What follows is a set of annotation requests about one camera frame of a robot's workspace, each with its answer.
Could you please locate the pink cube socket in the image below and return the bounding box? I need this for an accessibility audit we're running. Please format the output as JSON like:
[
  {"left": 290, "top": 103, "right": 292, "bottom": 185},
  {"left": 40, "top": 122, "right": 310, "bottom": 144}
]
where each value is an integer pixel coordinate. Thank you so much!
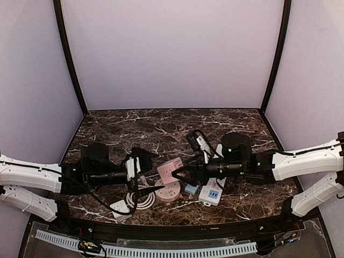
[{"left": 157, "top": 157, "right": 183, "bottom": 184}]

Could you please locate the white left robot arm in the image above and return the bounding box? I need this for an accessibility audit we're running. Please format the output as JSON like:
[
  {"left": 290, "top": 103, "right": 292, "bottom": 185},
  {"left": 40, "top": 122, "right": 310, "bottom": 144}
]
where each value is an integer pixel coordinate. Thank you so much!
[{"left": 1, "top": 142, "right": 163, "bottom": 222}]

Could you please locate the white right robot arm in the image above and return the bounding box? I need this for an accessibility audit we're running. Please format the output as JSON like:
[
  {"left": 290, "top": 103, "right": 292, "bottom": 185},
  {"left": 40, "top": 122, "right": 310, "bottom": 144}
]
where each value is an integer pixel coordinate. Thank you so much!
[{"left": 172, "top": 130, "right": 343, "bottom": 218}]

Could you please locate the blue plug adapter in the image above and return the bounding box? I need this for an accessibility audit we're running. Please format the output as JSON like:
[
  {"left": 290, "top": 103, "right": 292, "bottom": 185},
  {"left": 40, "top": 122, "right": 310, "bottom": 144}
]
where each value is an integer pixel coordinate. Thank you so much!
[{"left": 184, "top": 184, "right": 199, "bottom": 199}]

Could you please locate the white cube socket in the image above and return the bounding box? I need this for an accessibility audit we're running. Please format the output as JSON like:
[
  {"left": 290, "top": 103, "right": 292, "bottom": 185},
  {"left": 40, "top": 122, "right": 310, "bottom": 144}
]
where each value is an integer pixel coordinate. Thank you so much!
[{"left": 110, "top": 199, "right": 132, "bottom": 223}]

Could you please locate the pink round power socket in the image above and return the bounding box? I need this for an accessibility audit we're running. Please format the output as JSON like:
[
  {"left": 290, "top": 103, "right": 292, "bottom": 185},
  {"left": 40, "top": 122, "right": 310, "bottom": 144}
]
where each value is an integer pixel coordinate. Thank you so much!
[{"left": 154, "top": 180, "right": 181, "bottom": 203}]

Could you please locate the white multicolour power strip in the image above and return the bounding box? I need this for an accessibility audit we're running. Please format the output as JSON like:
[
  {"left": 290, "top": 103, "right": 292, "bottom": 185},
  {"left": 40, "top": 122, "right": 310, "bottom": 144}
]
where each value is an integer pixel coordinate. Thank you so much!
[{"left": 198, "top": 178, "right": 226, "bottom": 206}]

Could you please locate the small circuit board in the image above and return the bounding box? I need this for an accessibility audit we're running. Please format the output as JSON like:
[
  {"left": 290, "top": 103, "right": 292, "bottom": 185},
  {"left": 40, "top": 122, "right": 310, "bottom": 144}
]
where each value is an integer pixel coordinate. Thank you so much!
[{"left": 77, "top": 240, "right": 102, "bottom": 254}]

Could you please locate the white coiled socket cable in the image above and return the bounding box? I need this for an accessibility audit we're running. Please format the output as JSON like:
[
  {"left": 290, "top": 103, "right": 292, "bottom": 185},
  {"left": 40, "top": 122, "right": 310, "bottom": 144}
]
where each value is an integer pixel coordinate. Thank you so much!
[{"left": 125, "top": 176, "right": 156, "bottom": 210}]

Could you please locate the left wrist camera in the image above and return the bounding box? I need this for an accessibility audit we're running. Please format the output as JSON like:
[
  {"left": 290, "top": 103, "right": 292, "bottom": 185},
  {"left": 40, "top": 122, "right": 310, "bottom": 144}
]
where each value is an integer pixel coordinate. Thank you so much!
[{"left": 123, "top": 155, "right": 141, "bottom": 182}]

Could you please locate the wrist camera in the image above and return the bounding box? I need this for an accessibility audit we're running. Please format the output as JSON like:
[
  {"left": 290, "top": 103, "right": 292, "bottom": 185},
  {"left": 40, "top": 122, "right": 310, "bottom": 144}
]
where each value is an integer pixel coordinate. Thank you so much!
[
  {"left": 123, "top": 155, "right": 141, "bottom": 182},
  {"left": 186, "top": 129, "right": 220, "bottom": 163}
]

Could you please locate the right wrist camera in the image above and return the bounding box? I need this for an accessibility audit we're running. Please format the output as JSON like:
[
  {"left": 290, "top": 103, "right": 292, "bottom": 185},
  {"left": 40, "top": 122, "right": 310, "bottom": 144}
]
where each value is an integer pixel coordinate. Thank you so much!
[{"left": 186, "top": 129, "right": 220, "bottom": 163}]

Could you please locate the black front table rail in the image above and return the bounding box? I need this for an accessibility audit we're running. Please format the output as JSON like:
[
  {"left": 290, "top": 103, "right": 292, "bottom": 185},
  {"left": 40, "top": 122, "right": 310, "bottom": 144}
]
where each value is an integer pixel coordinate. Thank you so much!
[{"left": 62, "top": 216, "right": 296, "bottom": 241}]

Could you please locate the grey slotted cable duct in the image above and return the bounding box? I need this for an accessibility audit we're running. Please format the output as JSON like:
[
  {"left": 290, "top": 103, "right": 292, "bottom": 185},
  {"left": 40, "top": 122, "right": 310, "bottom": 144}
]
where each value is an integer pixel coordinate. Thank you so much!
[{"left": 35, "top": 230, "right": 257, "bottom": 257}]

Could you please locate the right black frame post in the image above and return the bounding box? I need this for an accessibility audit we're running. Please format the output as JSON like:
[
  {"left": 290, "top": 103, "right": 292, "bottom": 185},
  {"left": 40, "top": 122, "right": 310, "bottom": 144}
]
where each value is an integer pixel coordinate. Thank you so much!
[{"left": 260, "top": 0, "right": 292, "bottom": 116}]

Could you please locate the black frame post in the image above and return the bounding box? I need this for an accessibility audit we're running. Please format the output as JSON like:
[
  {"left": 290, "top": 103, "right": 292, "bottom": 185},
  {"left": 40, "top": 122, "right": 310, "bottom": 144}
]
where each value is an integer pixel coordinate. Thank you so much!
[
  {"left": 53, "top": 0, "right": 88, "bottom": 116},
  {"left": 260, "top": 0, "right": 292, "bottom": 116}
]

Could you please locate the left black frame post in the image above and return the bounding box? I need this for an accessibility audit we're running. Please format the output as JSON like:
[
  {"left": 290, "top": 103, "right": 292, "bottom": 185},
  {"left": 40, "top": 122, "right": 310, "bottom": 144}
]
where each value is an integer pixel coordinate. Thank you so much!
[{"left": 53, "top": 0, "right": 88, "bottom": 116}]

